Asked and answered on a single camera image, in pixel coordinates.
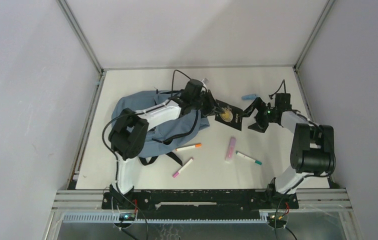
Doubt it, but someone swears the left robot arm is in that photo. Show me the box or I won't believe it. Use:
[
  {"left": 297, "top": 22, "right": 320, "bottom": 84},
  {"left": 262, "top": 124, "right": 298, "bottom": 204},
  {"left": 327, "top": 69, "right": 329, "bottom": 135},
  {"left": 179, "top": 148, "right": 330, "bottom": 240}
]
[{"left": 101, "top": 79, "right": 223, "bottom": 209}]

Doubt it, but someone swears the blue-grey backpack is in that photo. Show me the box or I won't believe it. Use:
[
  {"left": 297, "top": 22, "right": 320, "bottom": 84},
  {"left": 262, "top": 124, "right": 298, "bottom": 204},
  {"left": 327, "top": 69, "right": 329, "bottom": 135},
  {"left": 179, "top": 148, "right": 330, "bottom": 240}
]
[{"left": 111, "top": 90, "right": 210, "bottom": 166}]

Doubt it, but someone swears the orange-capped white marker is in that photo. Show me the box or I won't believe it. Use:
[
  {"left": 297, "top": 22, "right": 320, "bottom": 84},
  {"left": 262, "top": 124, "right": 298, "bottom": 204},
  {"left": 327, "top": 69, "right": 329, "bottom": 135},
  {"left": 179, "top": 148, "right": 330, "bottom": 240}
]
[{"left": 175, "top": 143, "right": 202, "bottom": 152}]

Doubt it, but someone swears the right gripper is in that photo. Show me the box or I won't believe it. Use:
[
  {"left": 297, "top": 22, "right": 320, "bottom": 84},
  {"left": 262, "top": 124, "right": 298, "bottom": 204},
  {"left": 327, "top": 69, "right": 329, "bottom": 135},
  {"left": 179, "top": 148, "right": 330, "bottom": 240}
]
[{"left": 238, "top": 96, "right": 276, "bottom": 133}]

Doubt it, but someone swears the light blue highlighter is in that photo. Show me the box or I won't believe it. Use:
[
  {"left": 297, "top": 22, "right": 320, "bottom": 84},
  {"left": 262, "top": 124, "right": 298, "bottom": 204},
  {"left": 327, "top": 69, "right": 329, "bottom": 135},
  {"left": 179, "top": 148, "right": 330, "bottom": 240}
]
[{"left": 241, "top": 94, "right": 258, "bottom": 101}]

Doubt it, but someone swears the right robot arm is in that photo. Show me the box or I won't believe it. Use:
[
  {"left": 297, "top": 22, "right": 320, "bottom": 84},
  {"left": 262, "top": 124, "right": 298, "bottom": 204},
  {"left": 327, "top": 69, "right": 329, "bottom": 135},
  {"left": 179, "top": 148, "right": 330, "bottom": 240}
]
[{"left": 241, "top": 93, "right": 337, "bottom": 208}]

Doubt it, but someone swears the pink-capped white marker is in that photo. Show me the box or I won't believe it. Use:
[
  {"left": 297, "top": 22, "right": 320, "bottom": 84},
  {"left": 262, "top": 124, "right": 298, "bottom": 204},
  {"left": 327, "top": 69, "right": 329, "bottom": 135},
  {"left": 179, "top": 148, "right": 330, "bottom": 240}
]
[{"left": 172, "top": 157, "right": 194, "bottom": 178}]

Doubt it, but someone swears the green-capped white marker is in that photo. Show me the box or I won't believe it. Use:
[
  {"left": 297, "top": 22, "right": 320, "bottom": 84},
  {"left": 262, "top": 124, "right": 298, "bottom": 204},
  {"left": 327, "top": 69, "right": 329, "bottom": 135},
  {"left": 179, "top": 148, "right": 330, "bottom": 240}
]
[{"left": 235, "top": 151, "right": 262, "bottom": 165}]

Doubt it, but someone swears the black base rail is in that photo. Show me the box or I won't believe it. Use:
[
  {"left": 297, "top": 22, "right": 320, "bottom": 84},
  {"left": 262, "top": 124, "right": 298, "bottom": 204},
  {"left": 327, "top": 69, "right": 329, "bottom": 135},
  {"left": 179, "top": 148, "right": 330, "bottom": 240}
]
[{"left": 101, "top": 189, "right": 299, "bottom": 220}]

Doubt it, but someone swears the white cable duct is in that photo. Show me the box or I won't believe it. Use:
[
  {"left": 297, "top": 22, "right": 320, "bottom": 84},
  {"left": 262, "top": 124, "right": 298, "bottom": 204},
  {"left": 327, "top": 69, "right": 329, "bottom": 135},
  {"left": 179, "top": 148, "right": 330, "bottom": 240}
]
[{"left": 62, "top": 212, "right": 269, "bottom": 224}]

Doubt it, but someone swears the black card with gold emblem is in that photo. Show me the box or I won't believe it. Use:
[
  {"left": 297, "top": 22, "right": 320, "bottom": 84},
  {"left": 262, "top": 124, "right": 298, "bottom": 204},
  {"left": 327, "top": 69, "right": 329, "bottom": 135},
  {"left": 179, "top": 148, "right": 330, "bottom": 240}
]
[{"left": 214, "top": 100, "right": 244, "bottom": 131}]

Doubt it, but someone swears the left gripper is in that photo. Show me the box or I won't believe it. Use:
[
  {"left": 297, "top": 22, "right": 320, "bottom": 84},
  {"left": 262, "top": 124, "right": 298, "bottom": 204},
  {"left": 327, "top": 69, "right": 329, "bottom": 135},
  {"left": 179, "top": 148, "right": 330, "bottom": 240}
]
[{"left": 190, "top": 89, "right": 224, "bottom": 117}]

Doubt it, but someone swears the pink highlighter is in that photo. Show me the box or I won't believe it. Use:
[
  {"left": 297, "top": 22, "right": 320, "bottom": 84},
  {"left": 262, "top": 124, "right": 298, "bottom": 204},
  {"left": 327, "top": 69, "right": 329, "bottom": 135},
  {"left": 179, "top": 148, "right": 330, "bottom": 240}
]
[{"left": 225, "top": 136, "right": 237, "bottom": 163}]

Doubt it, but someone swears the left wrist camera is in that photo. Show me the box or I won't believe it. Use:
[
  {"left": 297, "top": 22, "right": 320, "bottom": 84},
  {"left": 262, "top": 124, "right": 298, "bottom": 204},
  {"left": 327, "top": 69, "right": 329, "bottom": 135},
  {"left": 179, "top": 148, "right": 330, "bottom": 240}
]
[{"left": 201, "top": 78, "right": 209, "bottom": 86}]

